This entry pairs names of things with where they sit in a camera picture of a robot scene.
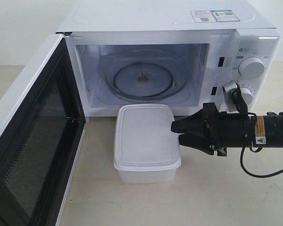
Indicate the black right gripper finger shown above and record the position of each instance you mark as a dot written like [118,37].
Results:
[193,141]

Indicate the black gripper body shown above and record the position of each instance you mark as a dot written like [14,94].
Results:
[223,130]

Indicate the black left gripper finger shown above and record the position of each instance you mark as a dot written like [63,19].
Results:
[188,125]

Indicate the white lidded plastic container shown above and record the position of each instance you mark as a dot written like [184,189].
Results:
[145,148]

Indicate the white microwave door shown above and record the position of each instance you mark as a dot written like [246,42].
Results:
[41,132]

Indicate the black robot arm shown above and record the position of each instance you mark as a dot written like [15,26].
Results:
[265,131]

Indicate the glass microwave turntable plate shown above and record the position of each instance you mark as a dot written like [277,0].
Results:
[146,75]

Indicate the white microwave oven body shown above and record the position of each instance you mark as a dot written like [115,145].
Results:
[97,30]

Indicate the lower white timer knob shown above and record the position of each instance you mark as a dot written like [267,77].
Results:
[247,95]

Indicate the upper white control knob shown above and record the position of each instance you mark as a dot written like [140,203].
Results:
[251,68]

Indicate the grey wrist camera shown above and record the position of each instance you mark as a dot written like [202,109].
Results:
[228,90]

